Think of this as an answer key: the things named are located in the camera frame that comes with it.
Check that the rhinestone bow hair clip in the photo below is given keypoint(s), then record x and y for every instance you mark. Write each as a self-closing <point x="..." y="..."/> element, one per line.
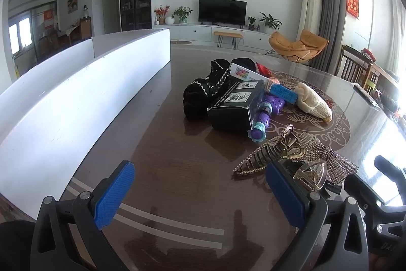
<point x="330" y="156"/>

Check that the white round vase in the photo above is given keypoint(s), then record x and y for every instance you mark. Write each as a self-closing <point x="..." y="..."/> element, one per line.
<point x="169" y="20"/>

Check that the large leafy potted plant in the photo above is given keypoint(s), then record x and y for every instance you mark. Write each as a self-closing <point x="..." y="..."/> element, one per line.
<point x="269" y="21"/>

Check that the small green potted plant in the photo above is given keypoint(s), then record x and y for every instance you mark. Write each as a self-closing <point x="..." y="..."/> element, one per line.
<point x="251" y="21"/>

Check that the brown patterned glass desktop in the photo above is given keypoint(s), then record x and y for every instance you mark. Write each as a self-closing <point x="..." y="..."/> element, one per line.
<point x="177" y="169"/>

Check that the red and pink wrapped packet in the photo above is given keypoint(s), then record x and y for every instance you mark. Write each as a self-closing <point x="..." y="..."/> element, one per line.
<point x="262" y="69"/>

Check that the white and blue medicine box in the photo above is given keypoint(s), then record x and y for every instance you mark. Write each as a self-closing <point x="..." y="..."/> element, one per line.
<point x="241" y="71"/>

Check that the dark wooden chair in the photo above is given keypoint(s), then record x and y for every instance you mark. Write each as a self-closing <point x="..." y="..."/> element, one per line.
<point x="352" y="66"/>

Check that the black flat television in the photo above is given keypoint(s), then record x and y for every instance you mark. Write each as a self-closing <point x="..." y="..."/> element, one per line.
<point x="222" y="10"/>

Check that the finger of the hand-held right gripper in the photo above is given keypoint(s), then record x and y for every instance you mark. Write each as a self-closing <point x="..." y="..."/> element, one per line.
<point x="364" y="191"/>
<point x="390" y="166"/>

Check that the white television cabinet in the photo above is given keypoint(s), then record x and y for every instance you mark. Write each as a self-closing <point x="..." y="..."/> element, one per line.
<point x="196" y="34"/>

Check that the beige rubber band bundle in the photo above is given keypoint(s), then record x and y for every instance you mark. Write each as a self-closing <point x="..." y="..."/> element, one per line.
<point x="271" y="83"/>

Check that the black knitted hat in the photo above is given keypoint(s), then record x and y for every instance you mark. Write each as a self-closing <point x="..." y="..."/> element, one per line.
<point x="198" y="99"/>

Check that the black box with white labels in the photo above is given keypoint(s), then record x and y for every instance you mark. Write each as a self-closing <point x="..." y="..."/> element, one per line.
<point x="234" y="112"/>

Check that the red flower plant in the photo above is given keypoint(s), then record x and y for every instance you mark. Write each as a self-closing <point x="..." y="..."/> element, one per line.
<point x="161" y="12"/>

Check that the framed wall painting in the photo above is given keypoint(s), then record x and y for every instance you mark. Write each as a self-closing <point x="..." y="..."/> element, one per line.
<point x="72" y="0"/>

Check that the dark clothing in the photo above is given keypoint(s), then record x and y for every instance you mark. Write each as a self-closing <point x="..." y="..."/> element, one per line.
<point x="16" y="245"/>

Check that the clear gold hair clip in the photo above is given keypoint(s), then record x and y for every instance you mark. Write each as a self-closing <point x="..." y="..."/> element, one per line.
<point x="312" y="175"/>

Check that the red door poster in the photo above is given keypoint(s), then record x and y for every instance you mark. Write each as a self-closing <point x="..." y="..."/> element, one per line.
<point x="49" y="18"/>

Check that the beige oval floor pad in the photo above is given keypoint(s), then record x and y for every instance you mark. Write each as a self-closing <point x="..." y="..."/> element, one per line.
<point x="181" y="42"/>

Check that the bushy green potted plant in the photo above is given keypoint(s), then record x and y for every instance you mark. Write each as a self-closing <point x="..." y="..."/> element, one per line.
<point x="182" y="13"/>

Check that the wooden side cabinet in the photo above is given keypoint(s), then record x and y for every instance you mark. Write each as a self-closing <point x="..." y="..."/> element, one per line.
<point x="85" y="28"/>

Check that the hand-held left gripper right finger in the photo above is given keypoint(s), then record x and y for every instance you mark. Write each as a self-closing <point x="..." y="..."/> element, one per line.
<point x="285" y="194"/>

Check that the orange lounge chair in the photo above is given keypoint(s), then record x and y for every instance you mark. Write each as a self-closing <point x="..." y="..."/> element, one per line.
<point x="285" y="42"/>

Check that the gold hair claw clip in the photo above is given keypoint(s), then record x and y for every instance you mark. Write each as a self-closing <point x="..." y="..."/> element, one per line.
<point x="269" y="153"/>

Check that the red wall hanging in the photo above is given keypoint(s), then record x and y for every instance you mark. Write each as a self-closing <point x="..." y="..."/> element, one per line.
<point x="352" y="6"/>

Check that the cloth covered standing air conditioner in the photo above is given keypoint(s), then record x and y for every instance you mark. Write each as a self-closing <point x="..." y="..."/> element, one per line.
<point x="310" y="7"/>

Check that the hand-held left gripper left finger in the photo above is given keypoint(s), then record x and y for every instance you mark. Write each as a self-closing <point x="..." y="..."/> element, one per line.
<point x="114" y="194"/>

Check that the black velvet pouch white trim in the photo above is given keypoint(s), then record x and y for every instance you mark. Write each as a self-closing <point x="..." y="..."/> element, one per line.
<point x="219" y="66"/>

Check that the wooden bench with hairpin legs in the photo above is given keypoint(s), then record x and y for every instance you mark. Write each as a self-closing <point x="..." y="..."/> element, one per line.
<point x="228" y="34"/>

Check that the grey curtain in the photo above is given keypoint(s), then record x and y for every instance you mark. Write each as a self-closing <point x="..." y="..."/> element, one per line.
<point x="330" y="13"/>

